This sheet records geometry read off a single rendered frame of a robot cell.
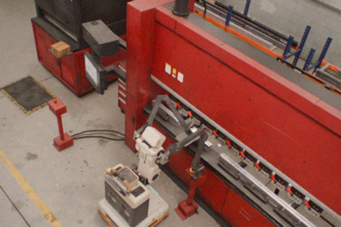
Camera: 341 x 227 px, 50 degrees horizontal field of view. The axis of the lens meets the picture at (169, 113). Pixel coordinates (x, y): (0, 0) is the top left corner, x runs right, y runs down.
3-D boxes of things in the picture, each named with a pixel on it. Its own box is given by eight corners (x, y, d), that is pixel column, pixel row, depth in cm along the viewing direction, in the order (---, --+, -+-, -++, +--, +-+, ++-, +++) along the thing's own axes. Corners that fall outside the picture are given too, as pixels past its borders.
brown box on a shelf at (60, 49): (47, 49, 552) (46, 42, 543) (62, 44, 566) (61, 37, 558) (58, 59, 537) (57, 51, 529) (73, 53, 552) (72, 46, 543)
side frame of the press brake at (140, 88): (124, 144, 557) (126, 2, 403) (165, 121, 603) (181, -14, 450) (134, 153, 544) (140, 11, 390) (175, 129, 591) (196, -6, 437)
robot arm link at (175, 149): (200, 124, 404) (205, 127, 396) (204, 134, 411) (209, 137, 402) (167, 146, 394) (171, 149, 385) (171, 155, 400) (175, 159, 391)
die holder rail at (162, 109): (151, 106, 495) (151, 100, 489) (155, 104, 499) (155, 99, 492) (176, 126, 470) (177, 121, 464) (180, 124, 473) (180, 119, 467)
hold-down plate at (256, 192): (243, 186, 409) (244, 184, 407) (246, 183, 412) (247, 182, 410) (265, 203, 394) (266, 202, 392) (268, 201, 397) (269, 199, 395)
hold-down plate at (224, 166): (217, 164, 429) (217, 162, 427) (220, 162, 432) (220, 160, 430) (236, 180, 414) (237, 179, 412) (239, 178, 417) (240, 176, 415)
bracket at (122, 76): (98, 74, 493) (98, 70, 488) (113, 68, 506) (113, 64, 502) (116, 89, 473) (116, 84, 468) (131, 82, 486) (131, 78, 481)
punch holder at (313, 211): (303, 209, 360) (309, 199, 349) (308, 204, 365) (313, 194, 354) (316, 219, 353) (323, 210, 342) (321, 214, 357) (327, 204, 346)
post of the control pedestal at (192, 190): (185, 203, 473) (191, 178, 437) (189, 202, 476) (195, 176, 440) (188, 206, 470) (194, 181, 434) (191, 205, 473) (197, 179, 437)
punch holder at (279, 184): (270, 183, 380) (275, 173, 369) (275, 179, 385) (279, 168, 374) (282, 192, 373) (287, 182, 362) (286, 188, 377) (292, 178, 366)
